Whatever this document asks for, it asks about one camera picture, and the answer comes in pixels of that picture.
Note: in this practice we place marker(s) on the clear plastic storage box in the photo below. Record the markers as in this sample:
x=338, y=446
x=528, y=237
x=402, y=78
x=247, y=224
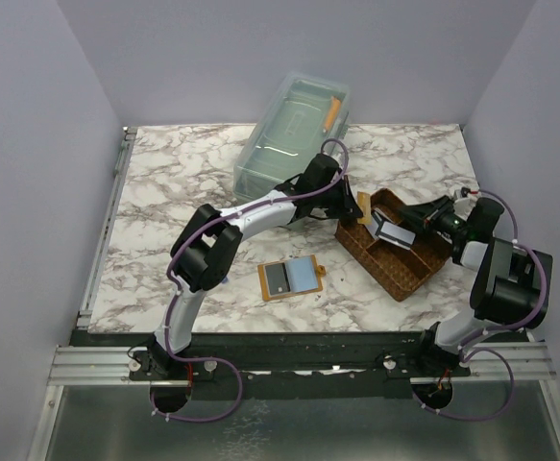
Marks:
x=288, y=135

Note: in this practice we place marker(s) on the orange utility knife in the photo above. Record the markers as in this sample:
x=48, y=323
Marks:
x=335, y=106

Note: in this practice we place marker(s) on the silver credit card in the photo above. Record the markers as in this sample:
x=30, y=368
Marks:
x=396, y=235

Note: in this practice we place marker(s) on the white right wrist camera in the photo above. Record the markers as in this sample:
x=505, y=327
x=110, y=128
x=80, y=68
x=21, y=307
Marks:
x=463, y=200

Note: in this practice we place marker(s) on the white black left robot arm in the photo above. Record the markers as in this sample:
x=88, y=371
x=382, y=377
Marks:
x=204, y=252

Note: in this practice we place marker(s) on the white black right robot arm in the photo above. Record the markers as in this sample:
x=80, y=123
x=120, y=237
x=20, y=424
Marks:
x=511, y=286

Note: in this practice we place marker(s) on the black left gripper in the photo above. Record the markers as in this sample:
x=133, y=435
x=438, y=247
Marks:
x=346, y=206

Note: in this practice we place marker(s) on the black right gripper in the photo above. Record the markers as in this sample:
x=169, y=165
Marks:
x=426, y=216

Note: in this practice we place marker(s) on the grey credit card stack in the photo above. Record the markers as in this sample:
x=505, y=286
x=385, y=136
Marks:
x=380, y=225

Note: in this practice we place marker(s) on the tan card holder wallet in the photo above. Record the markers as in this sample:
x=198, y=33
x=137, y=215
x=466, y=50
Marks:
x=290, y=278

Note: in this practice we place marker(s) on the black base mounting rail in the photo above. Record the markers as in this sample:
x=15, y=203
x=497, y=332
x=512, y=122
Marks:
x=287, y=366

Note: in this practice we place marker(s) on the orange credit card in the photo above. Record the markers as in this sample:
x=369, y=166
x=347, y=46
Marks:
x=365, y=207

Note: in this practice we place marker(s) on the brown woven divided basket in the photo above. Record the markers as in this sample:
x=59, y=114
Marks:
x=400, y=268

